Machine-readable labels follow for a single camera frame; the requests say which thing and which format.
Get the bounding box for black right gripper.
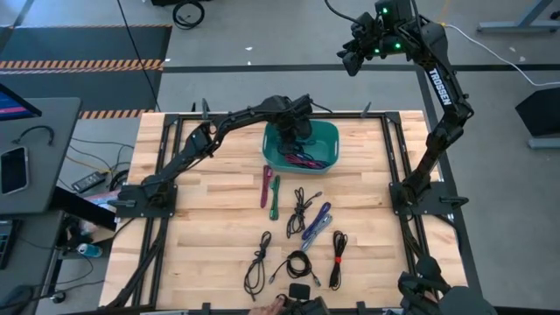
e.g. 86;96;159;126
336;11;382;78

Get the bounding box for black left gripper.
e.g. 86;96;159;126
283;94;315;150

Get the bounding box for maroon braided cable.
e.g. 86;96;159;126
283;152;330;172

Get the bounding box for teal plastic bin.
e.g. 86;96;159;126
261;119;341;176

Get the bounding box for magenta braided cable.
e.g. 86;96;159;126
260;164;275;209

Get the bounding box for green braided cable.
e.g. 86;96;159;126
268;174;282;221

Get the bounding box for black braided cable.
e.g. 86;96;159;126
285;186;324;240

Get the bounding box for purple braided cable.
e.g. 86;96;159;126
301;201;333;241

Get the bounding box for grey braided cable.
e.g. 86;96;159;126
300;213;333;253

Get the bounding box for long black knotted cable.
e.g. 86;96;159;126
242;230;273;304

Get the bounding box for black cable grey plugs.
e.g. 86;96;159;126
268;249;323;289

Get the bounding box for black cable red tie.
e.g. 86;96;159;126
328;229;349;292

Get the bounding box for black square device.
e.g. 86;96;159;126
288;283;312;302

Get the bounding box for grey metal table foot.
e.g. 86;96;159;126
475;0;560;35

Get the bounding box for person's hand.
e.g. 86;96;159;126
248;296;286;315

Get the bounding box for black angular stand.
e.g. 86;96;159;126
514;86;560;151

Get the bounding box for black power adapter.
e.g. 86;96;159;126
70;171;107;194

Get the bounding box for black hazard-striped floor mat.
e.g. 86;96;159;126
0;24;173;120

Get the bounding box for blue drink can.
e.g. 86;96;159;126
75;242;105;259

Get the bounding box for grey side desk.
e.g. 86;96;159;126
0;96;83;215

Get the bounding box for black smartphone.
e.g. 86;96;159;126
0;146;30;196

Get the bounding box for monitor with blue screen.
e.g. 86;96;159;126
0;82;44;123

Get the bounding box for black keyboard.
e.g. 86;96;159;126
0;220;19;271

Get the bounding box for right arm black loop cable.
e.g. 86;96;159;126
324;0;364;23

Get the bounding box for black aluminium table frame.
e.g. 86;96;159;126
104;111;472;315

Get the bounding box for white floor cable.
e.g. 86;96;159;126
443;24;560;88

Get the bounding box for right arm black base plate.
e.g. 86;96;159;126
388;180;470;216

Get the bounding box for black coiled floor cable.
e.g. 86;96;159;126
171;0;206;31

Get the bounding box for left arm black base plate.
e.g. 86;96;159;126
114;182;179;219

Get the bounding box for long thin black cable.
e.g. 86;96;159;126
115;0;163;113

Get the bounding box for short curved black cable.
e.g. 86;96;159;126
11;124;56;147

